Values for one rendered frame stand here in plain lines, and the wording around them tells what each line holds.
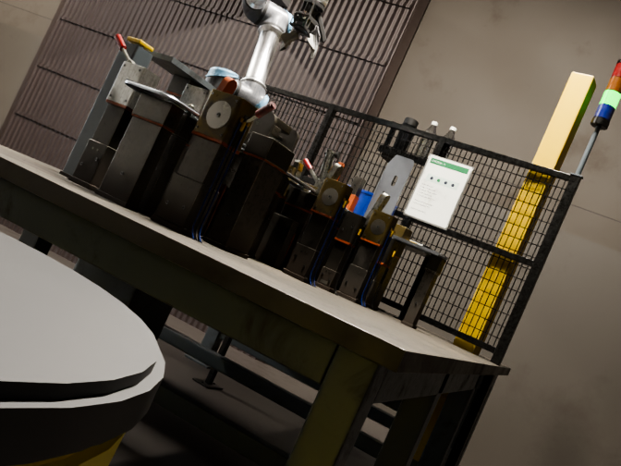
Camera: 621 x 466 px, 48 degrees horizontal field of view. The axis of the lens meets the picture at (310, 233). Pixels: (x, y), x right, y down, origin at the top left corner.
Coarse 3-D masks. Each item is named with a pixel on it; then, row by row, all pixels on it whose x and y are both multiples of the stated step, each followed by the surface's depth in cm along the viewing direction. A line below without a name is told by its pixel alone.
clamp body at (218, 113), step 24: (216, 96) 173; (216, 120) 171; (240, 120) 170; (192, 144) 173; (216, 144) 170; (240, 144) 174; (192, 168) 171; (216, 168) 171; (168, 192) 173; (192, 192) 169; (216, 192) 172; (168, 216) 171; (192, 216) 170
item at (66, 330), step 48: (0, 240) 50; (0, 288) 36; (48, 288) 41; (96, 288) 48; (0, 336) 28; (48, 336) 31; (96, 336) 35; (144, 336) 40; (0, 384) 23; (48, 384) 25; (96, 384) 28; (144, 384) 33; (0, 432) 23; (48, 432) 25; (96, 432) 28
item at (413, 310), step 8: (432, 256) 266; (432, 264) 266; (440, 264) 265; (424, 272) 267; (432, 272) 265; (440, 272) 268; (424, 280) 266; (432, 280) 266; (424, 288) 265; (416, 296) 266; (424, 296) 265; (416, 304) 265; (424, 304) 267; (408, 312) 266; (416, 312) 265; (408, 320) 265; (416, 320) 266; (416, 328) 268
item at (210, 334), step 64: (0, 192) 152; (128, 256) 138; (256, 320) 126; (256, 384) 298; (320, 384) 368; (384, 384) 127; (448, 384) 201; (256, 448) 203; (320, 448) 118; (384, 448) 190; (448, 448) 270
